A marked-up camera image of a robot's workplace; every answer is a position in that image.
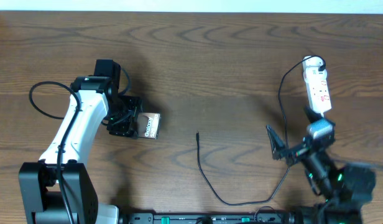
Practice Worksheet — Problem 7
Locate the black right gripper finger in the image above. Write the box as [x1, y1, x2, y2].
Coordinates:
[304, 106, 335, 126]
[266, 125, 286, 160]

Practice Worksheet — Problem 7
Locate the rose gold Galaxy smartphone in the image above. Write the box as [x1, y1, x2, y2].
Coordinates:
[137, 113, 161, 139]

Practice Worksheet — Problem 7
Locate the black USB charging cable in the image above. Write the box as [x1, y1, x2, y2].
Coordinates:
[195, 55, 327, 207]

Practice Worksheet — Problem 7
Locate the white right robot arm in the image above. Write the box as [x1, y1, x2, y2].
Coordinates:
[266, 107, 376, 223]

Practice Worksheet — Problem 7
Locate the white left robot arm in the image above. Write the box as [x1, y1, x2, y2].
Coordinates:
[19, 59, 142, 223]

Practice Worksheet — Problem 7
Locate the white power strip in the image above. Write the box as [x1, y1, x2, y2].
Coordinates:
[302, 55, 331, 116]

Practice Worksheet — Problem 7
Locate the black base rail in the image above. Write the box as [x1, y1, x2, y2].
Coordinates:
[118, 210, 297, 224]

